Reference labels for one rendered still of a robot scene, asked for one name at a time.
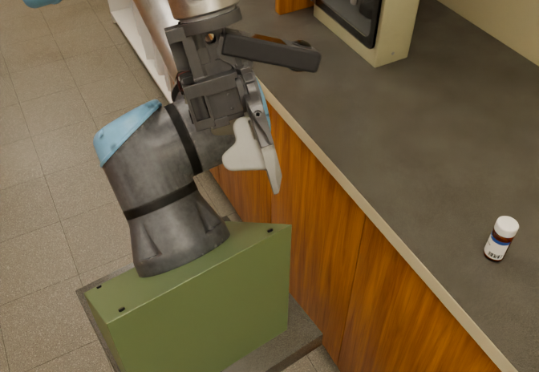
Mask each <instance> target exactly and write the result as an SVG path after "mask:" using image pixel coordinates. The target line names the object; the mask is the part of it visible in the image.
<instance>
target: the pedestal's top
mask: <svg viewBox="0 0 539 372"><path fill-rule="evenodd" d="M134 267H135V266H134V264H133V262H132V263H130V264H128V265H125V266H124V267H122V268H120V269H117V270H116V271H114V272H112V273H109V274H108V275H106V276H104V277H101V278H100V279H98V280H96V281H93V282H92V283H90V284H88V285H85V286H84V287H82V288H80V289H77V290H76V291H75V292H76V294H77V296H78V298H79V301H80V303H81V305H82V307H83V309H84V311H85V313H86V315H87V317H88V319H89V321H90V323H91V325H92V327H93V329H94V331H95V333H96V335H97V337H98V339H99V341H100V343H101V346H102V347H103V350H104V352H105V354H106V355H107V358H108V360H109V362H110V363H111V366H112V368H113V370H114V371H115V372H121V371H120V368H119V367H118V365H117V363H116V360H115V359H114V358H113V356H112V354H111V351H110V350H109V348H108V346H107V343H106V342H105V340H104V338H103V335H102V334H101V332H100V330H99V327H98V326H97V324H96V322H95V319H94V317H93V314H92V312H91V309H90V307H89V305H88V303H87V300H86V298H85V296H84V294H83V293H85V292H87V291H88V290H90V289H93V288H95V287H96V286H98V285H101V284H103V283H104V282H106V281H109V280H111V279H112V278H114V277H116V276H118V275H120V274H121V273H124V272H126V271H128V270H129V269H132V268H134ZM322 336H323V333H322V332H321V330H320V329H319V328H318V327H317V326H316V325H315V324H314V322H313V321H312V320H311V319H310V317H309V316H308V315H307V314H306V312H305V311H304V310H303V308H302V307H301V306H300V305H299V304H298V303H297V302H296V300H295V299H294V298H293V296H292V295H291V294H290V292H289V304H288V322H287V330H286V331H284V332H283V333H281V334H279V335H278V336H277V337H275V338H273V339H271V340H270V341H268V342H267V343H265V344H264V345H262V346H260V347H258V348H257V349H256V350H254V351H252V352H251V353H249V354H247V355H246V356H244V357H243V358H241V359H240V360H238V361H236V362H235V363H234V364H232V365H230V366H228V367H227V368H225V369H223V370H222V371H221V372H281V371H283V370H284V369H285V368H287V367H288V366H291V365H292V364H294V363H295V362H296V361H298V360H299V359H301V358H303V357H304V356H306V355H307V354H308V353H310V352H311V351H313V350H315V349H316V348H318V347H319V346H320V345H321V344H322Z"/></svg>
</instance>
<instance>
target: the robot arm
mask: <svg viewBox="0 0 539 372"><path fill-rule="evenodd" d="M61 1H62V0H23V2H24V3H25V4H26V5H27V6H29V7H30V8H39V7H41V6H46V5H49V4H53V5H54V4H58V3H60V2H61ZM133 1H134V3H135V4H136V7H137V9H138V11H139V12H140V15H141V17H142V19H143V20H144V23H145V25H146V27H147V28H148V31H149V33H150V35H151V36H152V39H153V41H154V43H155V44H156V47H157V49H158V51H159V52H160V55H161V57H162V59H163V61H164V64H165V66H166V67H167V69H168V72H169V74H170V75H171V77H172V80H173V82H174V85H173V87H172V90H171V98H172V101H173V103H170V104H168V105H166V106H164V107H162V103H160V102H159V100H158V99H153V100H151V101H148V102H146V103H145V104H142V105H140V106H138V107H136V108H134V109H132V110H130V111H129V112H127V113H125V114H124V115H122V116H120V117H119V118H117V119H115V120H113V121H112V122H110V123H109V124H107V125H106V126H104V127H103V128H101V129H100V130H99V131H98V132H97V133H96V134H95V136H94V139H93V145H94V148H95V151H96V154H97V156H98V157H99V162H100V167H101V168H103V170H104V172H105V174H106V176H107V179H108V181H109V183H110V185H111V188H112V190H113V192H114V193H115V196H116V199H117V200H118V202H119V204H120V207H121V209H122V211H123V213H124V215H125V217H126V220H127V222H128V225H129V229H130V237H131V243H132V257H133V264H134V266H135V268H136V271H137V273H138V275H139V277H153V276H155V275H159V274H162V273H166V272H168V271H170V270H173V269H176V268H178V267H181V266H182V265H186V264H188V263H189V262H191V261H194V260H196V259H197V258H199V257H202V256H204V255H205V254H206V253H209V252H210V251H212V250H214V249H215V248H216V247H218V246H219V245H221V244H222V243H223V242H225V241H226V240H227V239H228V238H229V236H230V233H229V230H228V228H227V226H226V224H225V222H224V221H223V220H222V219H221V217H220V216H219V215H218V214H217V213H216V212H215V210H214V209H213V208H212V207H211V206H210V205H209V203H208V202H207V201H206V200H205V199H204V198H203V196H202V195H201V194H200V193H199V191H198V188H197V186H196V184H195V182H194V179H193V177H194V176H196V175H198V174H200V173H202V172H205V171H208V170H209V169H211V168H215V167H216V166H218V165H221V164H223V165H224V166H225V168H226V169H228V170H230V171H255V170H266V173H267V176H268V179H269V183H270V186H271V188H272V191H273V194H274V195H276V194H278V193H279V190H280V185H281V181H282V172H281V169H280V165H279V162H278V156H277V153H276V150H275V146H274V141H273V138H272V135H271V124H270V114H269V111H268V107H267V104H266V101H265V96H264V94H263V91H262V89H261V85H260V83H259V82H258V80H257V77H256V75H255V74H254V71H253V69H252V68H253V61H255V62H260V63H267V64H271V65H275V66H280V67H287V68H289V69H291V70H292V71H295V72H303V71H307V72H311V73H315V72H316V71H317V70H318V67H319V63H320V61H321V57H322V55H321V53H320V52H318V51H317V50H316V49H314V48H313V47H312V46H311V45H310V44H309V43H308V42H306V41H303V40H295V41H288V40H284V39H280V38H273V37H270V36H265V35H261V34H255V33H250V32H246V31H243V30H235V29H232V28H228V27H226V26H229V25H232V24H234V23H236V22H239V21H240V20H242V16H241V11H240V7H239V6H235V5H237V4H238V2H239V0H133ZM209 34H213V39H212V40H211V38H210V37H209Z"/></svg>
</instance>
